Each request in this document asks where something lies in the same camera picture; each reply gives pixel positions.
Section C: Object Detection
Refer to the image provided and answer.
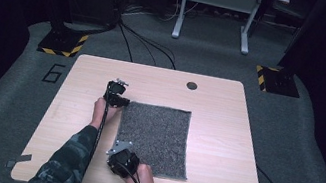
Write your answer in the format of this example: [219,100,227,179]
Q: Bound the round dark table grommet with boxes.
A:
[185,81,199,91]

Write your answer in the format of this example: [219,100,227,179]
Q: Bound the black base plate yellow stripes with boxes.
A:
[252,63,304,99]
[36,25,90,61]

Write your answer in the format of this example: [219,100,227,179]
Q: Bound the black floor cables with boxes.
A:
[111,19,184,71]

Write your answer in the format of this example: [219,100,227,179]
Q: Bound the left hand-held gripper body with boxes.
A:
[102,76,130,110]

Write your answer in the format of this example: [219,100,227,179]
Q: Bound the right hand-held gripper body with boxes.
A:
[102,137,145,181]

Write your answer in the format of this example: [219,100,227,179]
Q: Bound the grey tape strip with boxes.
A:
[4,150,34,173]

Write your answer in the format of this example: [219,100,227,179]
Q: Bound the white metal stand frame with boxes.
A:
[170,0,266,57]

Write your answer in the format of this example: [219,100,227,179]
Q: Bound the person's left hand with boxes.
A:
[88,95,124,134]

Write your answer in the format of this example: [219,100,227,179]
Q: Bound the grey towel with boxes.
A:
[110,98,200,183]

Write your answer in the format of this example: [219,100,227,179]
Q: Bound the left hand-held gripper cable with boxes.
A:
[79,79,117,183]

